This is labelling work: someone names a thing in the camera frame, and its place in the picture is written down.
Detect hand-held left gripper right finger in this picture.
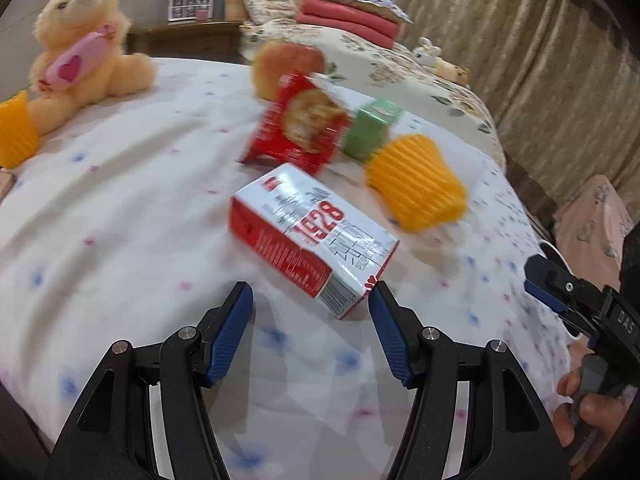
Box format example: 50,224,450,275
367,281,573,480

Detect beige patterned curtain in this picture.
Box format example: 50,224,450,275
330,0,640,232

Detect folded red blankets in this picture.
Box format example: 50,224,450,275
295,0,401,50

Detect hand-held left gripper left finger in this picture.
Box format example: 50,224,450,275
47,281,255,480

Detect floral bed quilt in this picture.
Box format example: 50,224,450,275
240,17,507,162

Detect yellow brown bear plush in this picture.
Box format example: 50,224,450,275
435,57,474,86

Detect red white carton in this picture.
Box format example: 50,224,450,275
229,162,401,321

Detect yellow spiky ball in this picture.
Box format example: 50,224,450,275
365,134,469,234

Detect wooden nightstand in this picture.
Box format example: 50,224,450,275
125,20,246,66

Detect blue white frilled pillow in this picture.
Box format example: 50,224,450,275
306,0,414,25

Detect green drink carton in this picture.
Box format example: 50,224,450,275
341,98,405,165

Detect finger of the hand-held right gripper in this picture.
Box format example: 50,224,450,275
524,254,608,311
524,280,598,337

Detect red apple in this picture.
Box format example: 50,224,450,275
252,41,327,102

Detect cream teddy bear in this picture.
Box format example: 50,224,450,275
27,0,156,137

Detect black white photo frame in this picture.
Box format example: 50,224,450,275
167,0,216,24

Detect white bunny plush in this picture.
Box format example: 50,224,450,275
412,36,444,69

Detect red snack packet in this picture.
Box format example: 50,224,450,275
240,72,354,177

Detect person's right hand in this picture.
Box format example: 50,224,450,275
555,357,632,467

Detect floral pillow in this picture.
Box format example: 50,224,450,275
241,0,297,26

